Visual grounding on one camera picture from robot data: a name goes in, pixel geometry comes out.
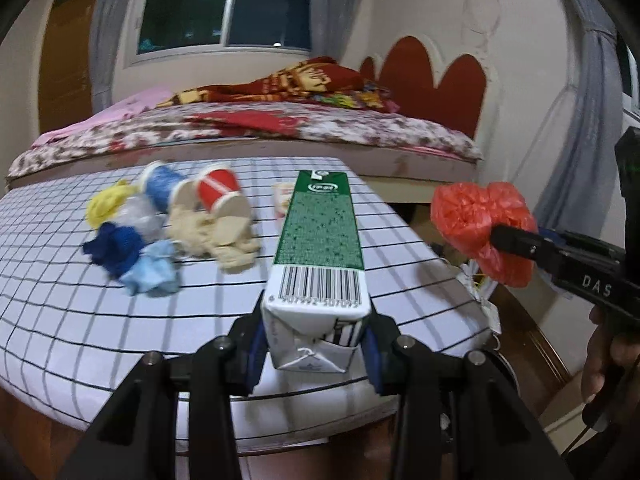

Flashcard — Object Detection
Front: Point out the yellow cloth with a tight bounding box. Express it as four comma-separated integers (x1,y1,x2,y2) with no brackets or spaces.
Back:
87,180,138,228

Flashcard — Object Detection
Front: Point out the grey curtain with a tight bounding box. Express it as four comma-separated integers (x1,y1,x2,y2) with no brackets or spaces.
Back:
90,0,151,111
310,0,346,61
552,0,631,226

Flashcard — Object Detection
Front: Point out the red patterned blanket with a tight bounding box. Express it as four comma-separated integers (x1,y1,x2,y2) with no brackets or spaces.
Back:
155,56,401,113

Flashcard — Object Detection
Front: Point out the clear plastic bag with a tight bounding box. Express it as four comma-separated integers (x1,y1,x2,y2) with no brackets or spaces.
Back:
117,195,166,241

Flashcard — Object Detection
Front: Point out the dark blue cloth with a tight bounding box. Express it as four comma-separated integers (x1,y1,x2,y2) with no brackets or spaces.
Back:
82,222,148,278

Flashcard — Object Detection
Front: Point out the bed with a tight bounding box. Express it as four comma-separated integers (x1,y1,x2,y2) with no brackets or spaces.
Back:
5,100,483,196

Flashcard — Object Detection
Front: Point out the wooden door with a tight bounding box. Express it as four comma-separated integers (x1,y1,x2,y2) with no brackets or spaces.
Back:
37,0,101,136

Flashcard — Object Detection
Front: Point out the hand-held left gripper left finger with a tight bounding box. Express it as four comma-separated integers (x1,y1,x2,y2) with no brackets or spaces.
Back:
47,305,273,480

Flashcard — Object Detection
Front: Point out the white checked tablecloth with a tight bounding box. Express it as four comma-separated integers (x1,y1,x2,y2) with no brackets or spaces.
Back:
0,157,501,456

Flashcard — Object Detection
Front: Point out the red paper cup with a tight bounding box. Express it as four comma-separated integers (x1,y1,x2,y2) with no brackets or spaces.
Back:
192,164,251,222

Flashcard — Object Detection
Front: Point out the pink sheet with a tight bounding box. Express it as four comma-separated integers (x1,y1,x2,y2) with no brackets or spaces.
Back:
30,85,173,148

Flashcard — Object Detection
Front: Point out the red and white headboard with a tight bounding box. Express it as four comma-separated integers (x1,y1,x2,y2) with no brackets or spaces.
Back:
357,35,501,141

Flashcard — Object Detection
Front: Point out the window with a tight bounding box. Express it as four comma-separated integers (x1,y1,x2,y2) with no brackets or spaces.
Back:
122,0,321,66

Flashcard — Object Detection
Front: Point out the floral quilt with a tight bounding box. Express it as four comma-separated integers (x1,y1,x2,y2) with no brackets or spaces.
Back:
7,102,483,181

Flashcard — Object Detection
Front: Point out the blue patterned paper cup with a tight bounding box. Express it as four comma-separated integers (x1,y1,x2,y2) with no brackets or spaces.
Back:
139,161,201,216

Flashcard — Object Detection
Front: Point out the small white container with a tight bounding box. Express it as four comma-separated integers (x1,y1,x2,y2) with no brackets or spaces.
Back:
272,181,293,221

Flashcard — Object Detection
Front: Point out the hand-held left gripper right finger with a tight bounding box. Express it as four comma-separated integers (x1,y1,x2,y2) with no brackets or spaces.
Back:
362,310,576,480

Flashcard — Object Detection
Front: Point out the red plastic bag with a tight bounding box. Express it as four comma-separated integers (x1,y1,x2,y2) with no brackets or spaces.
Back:
431,181,540,289

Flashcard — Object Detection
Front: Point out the green and white milk carton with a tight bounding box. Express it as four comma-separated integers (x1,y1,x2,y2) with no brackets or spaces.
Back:
261,170,373,373

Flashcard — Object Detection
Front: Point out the person's right hand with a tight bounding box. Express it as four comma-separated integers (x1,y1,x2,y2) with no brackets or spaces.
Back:
581,304,640,411

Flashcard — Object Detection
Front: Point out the light blue face mask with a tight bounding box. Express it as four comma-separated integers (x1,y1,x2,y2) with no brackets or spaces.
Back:
120,240,181,296

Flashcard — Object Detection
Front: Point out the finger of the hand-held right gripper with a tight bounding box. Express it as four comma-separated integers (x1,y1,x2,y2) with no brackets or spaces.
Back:
490,225,557,263
540,229,626,261

